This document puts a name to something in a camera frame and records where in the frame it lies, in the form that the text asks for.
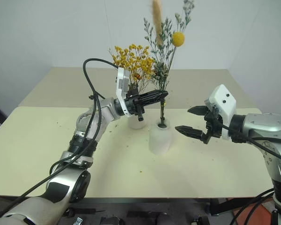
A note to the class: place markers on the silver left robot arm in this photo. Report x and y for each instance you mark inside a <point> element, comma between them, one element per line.
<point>61,187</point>

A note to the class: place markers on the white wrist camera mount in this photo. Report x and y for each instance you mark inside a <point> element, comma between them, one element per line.
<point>222,98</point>
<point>121,82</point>

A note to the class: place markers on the orange floor mat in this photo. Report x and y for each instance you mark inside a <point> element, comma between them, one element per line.
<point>243,216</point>

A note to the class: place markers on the tall white vase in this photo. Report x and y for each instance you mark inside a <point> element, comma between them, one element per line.
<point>160,140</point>

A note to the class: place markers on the yellow dried flower bouquet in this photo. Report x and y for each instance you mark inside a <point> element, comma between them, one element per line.
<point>133,61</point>

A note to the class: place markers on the green bouquet with yellow ball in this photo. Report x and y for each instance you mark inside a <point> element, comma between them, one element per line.
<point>158,23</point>

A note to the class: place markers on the short white vase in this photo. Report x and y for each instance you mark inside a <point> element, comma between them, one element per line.
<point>135,123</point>

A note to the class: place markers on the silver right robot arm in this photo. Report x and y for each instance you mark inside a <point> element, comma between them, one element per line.
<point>267,124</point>

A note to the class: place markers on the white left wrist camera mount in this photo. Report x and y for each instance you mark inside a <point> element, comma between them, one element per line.
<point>121,82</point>

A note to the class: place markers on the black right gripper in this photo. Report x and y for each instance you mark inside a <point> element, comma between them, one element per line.
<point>214,124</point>

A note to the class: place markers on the black table frame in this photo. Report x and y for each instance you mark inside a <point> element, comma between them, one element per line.
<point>236,206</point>

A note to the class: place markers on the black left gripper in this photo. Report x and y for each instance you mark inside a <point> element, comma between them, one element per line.
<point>133,104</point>

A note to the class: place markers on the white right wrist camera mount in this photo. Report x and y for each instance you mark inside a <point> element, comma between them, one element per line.
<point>222,98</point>

